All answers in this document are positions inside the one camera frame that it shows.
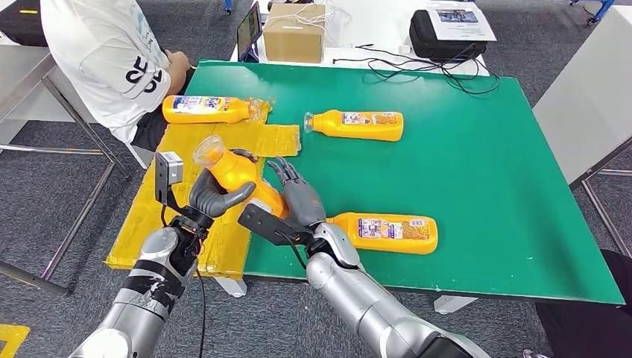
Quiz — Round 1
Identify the white printed paper sheet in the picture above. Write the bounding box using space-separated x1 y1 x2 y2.
425 1 498 42

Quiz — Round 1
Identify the orange detergent bottle clear cap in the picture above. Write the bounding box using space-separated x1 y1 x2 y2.
326 212 439 256
303 109 405 142
192 134 291 219
162 95 264 125

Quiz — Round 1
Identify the white cord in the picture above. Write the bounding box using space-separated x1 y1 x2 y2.
264 1 353 48

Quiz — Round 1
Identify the black tablet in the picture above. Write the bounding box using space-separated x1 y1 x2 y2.
236 1 263 63

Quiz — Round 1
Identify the white table foot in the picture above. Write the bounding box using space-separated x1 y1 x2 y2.
215 276 248 298
434 295 479 315

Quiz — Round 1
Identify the blue cart frame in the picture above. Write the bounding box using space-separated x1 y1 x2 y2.
570 0 618 25

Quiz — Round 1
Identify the black bag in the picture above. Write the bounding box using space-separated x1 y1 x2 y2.
0 0 49 48

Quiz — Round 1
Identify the green table mat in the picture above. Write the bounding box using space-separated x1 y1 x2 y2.
183 60 626 307

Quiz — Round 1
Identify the white table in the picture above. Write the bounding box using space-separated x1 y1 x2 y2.
228 0 492 77

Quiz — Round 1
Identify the brown cardboard box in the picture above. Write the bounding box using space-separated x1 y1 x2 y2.
262 1 327 63

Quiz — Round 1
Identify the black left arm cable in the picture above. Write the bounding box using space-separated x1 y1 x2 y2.
195 266 207 358

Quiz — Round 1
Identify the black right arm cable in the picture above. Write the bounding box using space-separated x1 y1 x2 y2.
274 229 309 271

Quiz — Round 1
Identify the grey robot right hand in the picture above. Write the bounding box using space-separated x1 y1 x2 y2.
267 155 328 236

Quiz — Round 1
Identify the person's leg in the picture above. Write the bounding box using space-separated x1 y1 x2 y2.
533 249 632 358

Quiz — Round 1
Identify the black carrying case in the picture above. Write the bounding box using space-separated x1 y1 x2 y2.
408 7 489 60

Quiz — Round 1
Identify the person's right hand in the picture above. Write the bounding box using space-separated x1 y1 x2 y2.
165 48 192 71

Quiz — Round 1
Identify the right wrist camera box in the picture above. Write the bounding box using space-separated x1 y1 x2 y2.
237 199 303 247

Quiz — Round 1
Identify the pale grey desk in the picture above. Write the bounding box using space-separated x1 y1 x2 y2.
533 4 632 257

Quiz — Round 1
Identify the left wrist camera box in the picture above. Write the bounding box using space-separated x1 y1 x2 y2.
154 150 185 207

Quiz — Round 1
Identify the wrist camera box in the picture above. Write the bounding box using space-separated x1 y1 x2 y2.
237 199 303 247
154 150 185 207

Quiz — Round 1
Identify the person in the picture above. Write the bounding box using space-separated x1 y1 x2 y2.
39 0 196 151

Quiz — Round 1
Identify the yellow floor tape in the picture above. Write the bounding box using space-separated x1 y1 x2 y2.
0 321 31 358

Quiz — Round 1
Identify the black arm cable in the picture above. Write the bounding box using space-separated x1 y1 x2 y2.
195 266 207 358
274 229 309 271

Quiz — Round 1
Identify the yellow taped mat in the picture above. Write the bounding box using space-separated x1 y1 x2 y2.
106 97 301 282

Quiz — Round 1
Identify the grey steel table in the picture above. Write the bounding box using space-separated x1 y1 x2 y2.
0 44 133 298

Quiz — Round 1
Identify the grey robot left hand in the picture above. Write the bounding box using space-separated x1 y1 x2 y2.
189 148 259 219

